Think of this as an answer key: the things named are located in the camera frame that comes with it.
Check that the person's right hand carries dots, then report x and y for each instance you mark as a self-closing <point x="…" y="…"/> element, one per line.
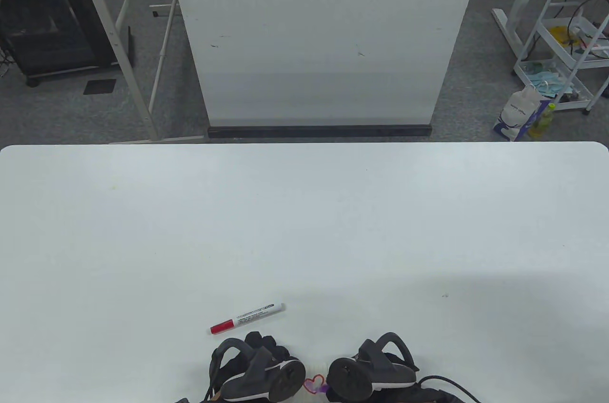
<point x="395" y="359"/>

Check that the person's left hand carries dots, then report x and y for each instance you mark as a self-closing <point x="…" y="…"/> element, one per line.
<point x="266" y="342"/>

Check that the white marker with red cap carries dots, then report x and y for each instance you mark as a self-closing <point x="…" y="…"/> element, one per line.
<point x="252" y="316"/>

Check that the white paper with heart outline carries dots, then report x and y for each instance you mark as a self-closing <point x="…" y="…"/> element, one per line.
<point x="310" y="386"/>

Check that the purple glitter glue pen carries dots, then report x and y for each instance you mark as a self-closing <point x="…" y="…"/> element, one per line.
<point x="323" y="388"/>

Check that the grey left wrist tracker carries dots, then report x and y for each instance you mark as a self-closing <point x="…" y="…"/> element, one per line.
<point x="288" y="381"/>

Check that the grey wrist tracker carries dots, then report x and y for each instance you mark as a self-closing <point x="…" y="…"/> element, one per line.
<point x="349" y="381"/>
<point x="288" y="381"/>

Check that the grey right wrist tracker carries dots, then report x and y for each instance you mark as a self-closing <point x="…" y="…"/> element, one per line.
<point x="349" y="381"/>

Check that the black board base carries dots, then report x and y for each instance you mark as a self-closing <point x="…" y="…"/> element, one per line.
<point x="319" y="131"/>

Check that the yellow-green bottle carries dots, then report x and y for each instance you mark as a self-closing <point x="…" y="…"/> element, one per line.
<point x="542" y="124"/>

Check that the white plastic bag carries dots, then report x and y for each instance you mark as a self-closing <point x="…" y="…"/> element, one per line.
<point x="518" y="110"/>

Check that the black floor plate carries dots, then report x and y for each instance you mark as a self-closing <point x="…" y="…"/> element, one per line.
<point x="100" y="86"/>

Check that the white partition board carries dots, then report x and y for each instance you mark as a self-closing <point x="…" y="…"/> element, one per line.
<point x="323" y="41"/>

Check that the teal face masks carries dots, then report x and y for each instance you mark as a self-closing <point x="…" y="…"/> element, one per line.
<point x="542" y="77"/>

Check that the white desk leg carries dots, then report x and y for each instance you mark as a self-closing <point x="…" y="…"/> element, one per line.
<point x="506" y="29"/>

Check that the yellow item on cart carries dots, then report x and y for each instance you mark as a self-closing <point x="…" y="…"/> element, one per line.
<point x="559" y="34"/>

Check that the white utility cart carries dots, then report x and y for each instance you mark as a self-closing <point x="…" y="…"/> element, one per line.
<point x="543" y="18"/>

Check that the black cabinet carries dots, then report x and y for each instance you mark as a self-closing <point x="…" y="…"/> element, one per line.
<point x="47" y="32"/>

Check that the white metal frame stand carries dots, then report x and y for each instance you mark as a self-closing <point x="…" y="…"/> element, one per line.
<point x="112" y="36"/>

